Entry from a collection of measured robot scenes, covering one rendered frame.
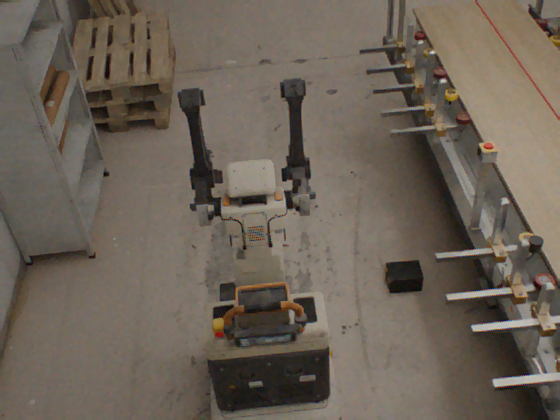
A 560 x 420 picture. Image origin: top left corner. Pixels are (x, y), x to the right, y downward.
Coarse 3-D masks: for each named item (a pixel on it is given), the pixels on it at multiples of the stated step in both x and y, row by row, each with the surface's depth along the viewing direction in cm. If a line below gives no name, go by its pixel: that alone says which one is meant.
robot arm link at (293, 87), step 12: (288, 84) 282; (300, 84) 282; (288, 96) 278; (300, 96) 278; (300, 108) 282; (300, 120) 284; (300, 132) 287; (300, 144) 290; (300, 156) 293; (288, 168) 296
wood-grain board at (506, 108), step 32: (512, 0) 486; (448, 32) 456; (480, 32) 453; (512, 32) 451; (448, 64) 425; (480, 64) 423; (512, 64) 420; (544, 64) 418; (480, 96) 396; (512, 96) 394; (480, 128) 372; (512, 128) 371; (544, 128) 369; (512, 160) 350; (544, 160) 348; (512, 192) 331; (544, 192) 330; (544, 224) 313; (544, 256) 300
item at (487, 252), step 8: (488, 248) 310; (504, 248) 309; (512, 248) 309; (440, 256) 308; (448, 256) 308; (456, 256) 308; (464, 256) 308; (472, 256) 309; (480, 256) 309; (488, 256) 310
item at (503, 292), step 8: (504, 288) 291; (528, 288) 290; (448, 296) 289; (456, 296) 289; (464, 296) 289; (472, 296) 289; (480, 296) 289; (488, 296) 289; (496, 296) 290; (504, 296) 290
